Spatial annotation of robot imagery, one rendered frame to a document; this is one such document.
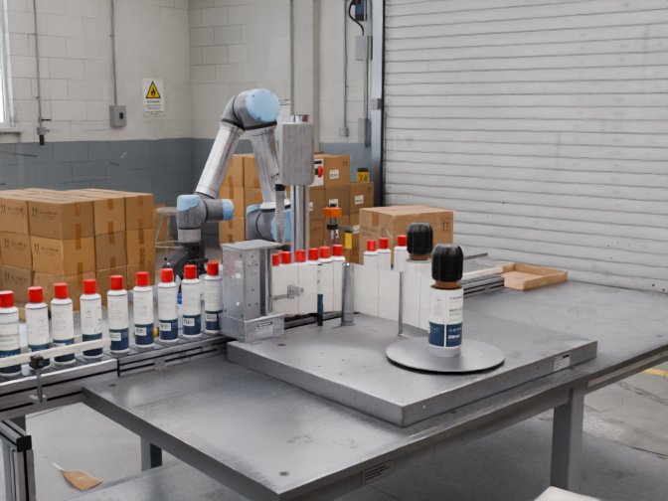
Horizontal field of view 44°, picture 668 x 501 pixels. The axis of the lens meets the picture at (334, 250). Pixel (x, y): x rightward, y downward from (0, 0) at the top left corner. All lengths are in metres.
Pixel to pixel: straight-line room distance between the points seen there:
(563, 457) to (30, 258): 4.54
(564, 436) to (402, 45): 5.69
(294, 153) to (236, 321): 0.57
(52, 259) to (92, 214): 0.42
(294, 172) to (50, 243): 3.60
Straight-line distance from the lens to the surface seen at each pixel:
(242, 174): 6.80
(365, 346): 2.28
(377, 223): 3.29
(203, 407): 2.00
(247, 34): 9.05
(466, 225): 7.37
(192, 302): 2.35
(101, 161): 8.86
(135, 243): 6.26
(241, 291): 2.29
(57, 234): 5.90
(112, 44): 8.96
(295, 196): 2.75
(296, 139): 2.57
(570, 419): 2.36
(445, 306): 2.13
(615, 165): 6.80
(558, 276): 3.47
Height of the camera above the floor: 1.52
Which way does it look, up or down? 10 degrees down
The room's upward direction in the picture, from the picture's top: straight up
